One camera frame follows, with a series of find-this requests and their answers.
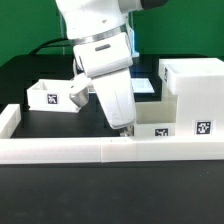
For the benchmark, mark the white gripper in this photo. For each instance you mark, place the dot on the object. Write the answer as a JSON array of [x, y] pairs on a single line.
[[105, 64]]

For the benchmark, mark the white drawer cabinet housing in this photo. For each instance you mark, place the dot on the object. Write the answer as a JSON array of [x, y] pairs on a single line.
[[192, 97]]

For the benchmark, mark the white drawer box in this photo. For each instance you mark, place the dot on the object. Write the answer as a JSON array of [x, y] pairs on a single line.
[[57, 95], [154, 129]]

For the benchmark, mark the white front drawer box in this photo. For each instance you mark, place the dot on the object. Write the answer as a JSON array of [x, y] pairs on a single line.
[[154, 129]]

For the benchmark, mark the white fiducial marker sheet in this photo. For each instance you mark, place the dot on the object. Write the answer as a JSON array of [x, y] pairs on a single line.
[[142, 85]]

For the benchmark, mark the white U-shaped fence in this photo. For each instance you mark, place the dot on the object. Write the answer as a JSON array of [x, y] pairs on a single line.
[[100, 150]]

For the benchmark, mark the black raised platform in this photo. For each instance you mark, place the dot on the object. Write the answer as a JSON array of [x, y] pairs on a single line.
[[22, 72]]

